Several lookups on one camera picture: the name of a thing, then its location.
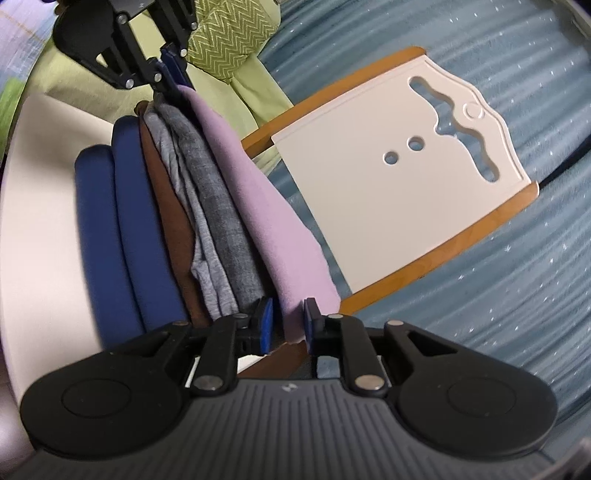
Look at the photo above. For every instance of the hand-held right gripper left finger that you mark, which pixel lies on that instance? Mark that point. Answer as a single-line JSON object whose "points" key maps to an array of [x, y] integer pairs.
{"points": [[265, 323]]}

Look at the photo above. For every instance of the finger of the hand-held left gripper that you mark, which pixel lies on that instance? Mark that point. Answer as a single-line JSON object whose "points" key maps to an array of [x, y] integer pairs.
{"points": [[138, 69], [175, 64]]}

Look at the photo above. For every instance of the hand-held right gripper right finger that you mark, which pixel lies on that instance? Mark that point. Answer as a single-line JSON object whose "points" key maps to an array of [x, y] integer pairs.
{"points": [[308, 323]]}

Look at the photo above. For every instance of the purple garment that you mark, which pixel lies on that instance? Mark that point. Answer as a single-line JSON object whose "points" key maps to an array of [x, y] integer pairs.
{"points": [[268, 207]]}

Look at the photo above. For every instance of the green patterned pillow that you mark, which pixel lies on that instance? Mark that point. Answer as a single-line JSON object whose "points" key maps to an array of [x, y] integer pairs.
{"points": [[226, 37]]}

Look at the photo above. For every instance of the pastel checked blanket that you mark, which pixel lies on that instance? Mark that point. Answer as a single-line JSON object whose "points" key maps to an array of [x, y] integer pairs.
{"points": [[18, 37]]}

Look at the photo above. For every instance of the light grey garment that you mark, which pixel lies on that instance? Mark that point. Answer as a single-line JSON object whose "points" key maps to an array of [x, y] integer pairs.
{"points": [[207, 272]]}

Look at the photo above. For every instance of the green covered sofa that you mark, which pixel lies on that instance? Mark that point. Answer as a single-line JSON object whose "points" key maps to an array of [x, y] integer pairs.
{"points": [[258, 92]]}

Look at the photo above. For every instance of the brown garment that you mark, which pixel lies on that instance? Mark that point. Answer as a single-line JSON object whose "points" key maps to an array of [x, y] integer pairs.
{"points": [[173, 230]]}

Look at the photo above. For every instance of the dark grey garment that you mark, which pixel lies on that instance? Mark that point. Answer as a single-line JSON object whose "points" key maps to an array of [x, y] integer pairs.
{"points": [[217, 198]]}

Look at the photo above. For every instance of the navy blue garment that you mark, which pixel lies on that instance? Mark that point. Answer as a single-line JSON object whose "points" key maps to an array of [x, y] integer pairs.
{"points": [[97, 221], [138, 221]]}

